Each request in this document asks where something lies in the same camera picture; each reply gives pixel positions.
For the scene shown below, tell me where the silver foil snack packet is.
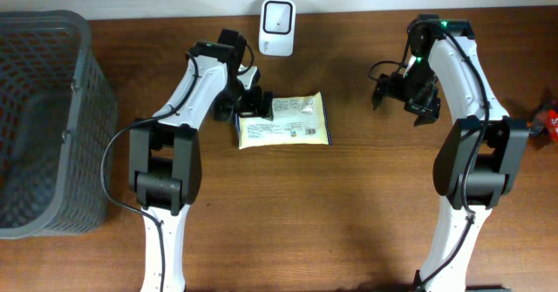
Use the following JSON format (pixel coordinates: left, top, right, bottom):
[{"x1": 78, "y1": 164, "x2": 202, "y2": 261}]
[{"x1": 527, "y1": 98, "x2": 557, "y2": 143}]

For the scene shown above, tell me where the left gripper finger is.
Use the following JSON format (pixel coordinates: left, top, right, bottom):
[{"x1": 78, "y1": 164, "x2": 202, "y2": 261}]
[
  {"x1": 256, "y1": 92, "x2": 274, "y2": 120},
  {"x1": 213, "y1": 100, "x2": 234, "y2": 122}
]

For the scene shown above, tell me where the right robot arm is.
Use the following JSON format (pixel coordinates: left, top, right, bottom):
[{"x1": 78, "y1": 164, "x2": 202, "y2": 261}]
[{"x1": 371, "y1": 14, "x2": 529, "y2": 291}]

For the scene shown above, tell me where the cream and blue snack bag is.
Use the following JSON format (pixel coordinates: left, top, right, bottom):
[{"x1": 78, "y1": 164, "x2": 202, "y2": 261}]
[{"x1": 235, "y1": 92, "x2": 331, "y2": 149}]

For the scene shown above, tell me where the grey plastic mesh basket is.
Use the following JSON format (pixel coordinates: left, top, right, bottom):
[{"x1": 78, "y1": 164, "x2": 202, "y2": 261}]
[{"x1": 1, "y1": 10, "x2": 119, "y2": 240}]

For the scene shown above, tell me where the white barcode scanner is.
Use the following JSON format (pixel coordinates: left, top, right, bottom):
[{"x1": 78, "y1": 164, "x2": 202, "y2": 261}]
[{"x1": 258, "y1": 0, "x2": 296, "y2": 57}]

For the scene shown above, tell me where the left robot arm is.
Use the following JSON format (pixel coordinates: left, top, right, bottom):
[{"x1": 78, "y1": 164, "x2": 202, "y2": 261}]
[{"x1": 129, "y1": 29, "x2": 273, "y2": 291}]

